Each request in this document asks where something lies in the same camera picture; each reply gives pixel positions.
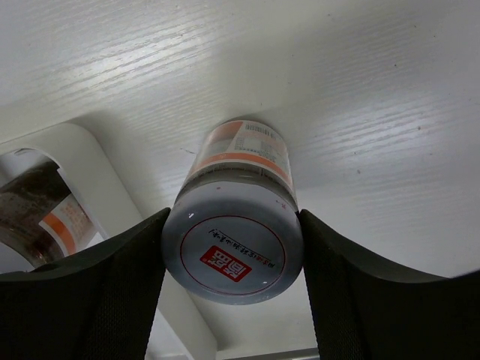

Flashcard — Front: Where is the white lid spice jar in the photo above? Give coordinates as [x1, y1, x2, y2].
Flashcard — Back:
[1, 161, 97, 269]
[161, 118, 304, 305]

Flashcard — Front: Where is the white divided tray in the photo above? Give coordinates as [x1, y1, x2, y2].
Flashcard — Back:
[1, 124, 318, 359]

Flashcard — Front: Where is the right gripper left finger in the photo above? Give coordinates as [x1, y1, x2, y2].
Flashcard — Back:
[1, 209, 169, 359]

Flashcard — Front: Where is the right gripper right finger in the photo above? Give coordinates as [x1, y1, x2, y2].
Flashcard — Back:
[299, 210, 479, 359]

